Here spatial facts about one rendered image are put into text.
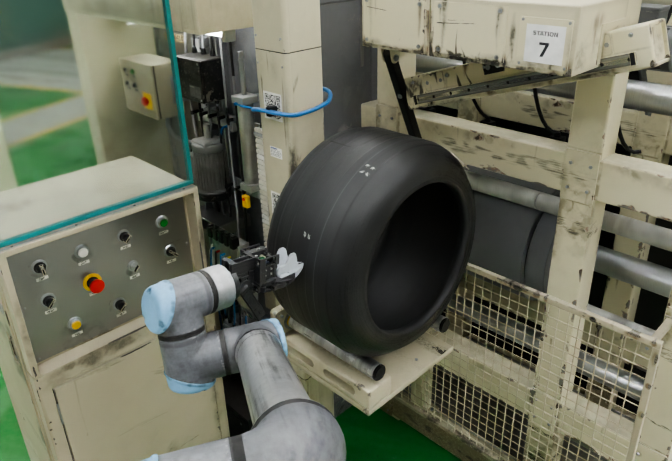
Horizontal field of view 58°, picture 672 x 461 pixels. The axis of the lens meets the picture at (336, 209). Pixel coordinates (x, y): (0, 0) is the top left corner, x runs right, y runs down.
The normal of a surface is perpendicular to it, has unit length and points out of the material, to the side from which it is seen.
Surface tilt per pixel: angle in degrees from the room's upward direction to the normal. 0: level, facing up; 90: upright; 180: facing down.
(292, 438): 22
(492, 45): 90
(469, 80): 90
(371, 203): 55
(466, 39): 90
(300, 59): 90
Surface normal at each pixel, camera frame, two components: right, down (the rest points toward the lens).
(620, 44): -0.71, 0.31
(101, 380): 0.70, 0.29
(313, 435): 0.56, -0.72
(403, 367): -0.03, -0.91
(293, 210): -0.62, -0.22
